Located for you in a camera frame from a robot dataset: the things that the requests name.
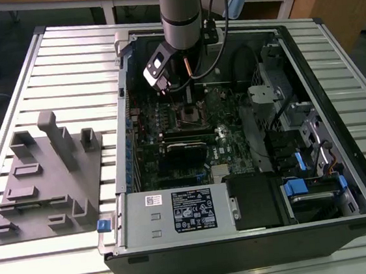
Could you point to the silver CPU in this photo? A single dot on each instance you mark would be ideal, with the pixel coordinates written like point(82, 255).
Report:
point(191, 114)

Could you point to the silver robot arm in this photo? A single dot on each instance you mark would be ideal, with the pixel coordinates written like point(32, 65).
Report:
point(179, 13)

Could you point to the CPU socket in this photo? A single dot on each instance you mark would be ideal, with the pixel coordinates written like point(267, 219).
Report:
point(179, 124)

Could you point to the RAM slot white clips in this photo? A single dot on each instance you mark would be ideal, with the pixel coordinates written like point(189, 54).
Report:
point(190, 139)
point(189, 132)

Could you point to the silver metal drive cage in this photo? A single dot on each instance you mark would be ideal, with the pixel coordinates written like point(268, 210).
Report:
point(263, 94)

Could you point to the black graphics card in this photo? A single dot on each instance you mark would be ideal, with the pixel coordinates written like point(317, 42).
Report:
point(188, 154)

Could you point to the green motherboard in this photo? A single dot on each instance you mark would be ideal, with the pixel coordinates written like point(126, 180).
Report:
point(237, 151)

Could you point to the silver chipset heatsink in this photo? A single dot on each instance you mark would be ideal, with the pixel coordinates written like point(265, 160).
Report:
point(222, 170)

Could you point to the black drive bay block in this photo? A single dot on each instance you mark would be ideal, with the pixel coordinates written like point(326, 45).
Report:
point(279, 146)

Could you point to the hard disk blue carrier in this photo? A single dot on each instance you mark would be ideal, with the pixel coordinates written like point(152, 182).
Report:
point(294, 187)

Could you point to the silver power supply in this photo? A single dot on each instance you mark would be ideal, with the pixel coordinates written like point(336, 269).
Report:
point(139, 220)

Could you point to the blue plastic latch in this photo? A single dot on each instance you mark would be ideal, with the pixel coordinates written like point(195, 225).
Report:
point(104, 226)

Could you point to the grey parts rack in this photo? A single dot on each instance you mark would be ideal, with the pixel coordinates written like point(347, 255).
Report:
point(54, 189)

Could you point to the black PC case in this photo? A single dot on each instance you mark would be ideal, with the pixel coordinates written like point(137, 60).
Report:
point(215, 258)

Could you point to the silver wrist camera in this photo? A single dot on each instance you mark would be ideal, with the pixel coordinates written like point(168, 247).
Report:
point(157, 64)

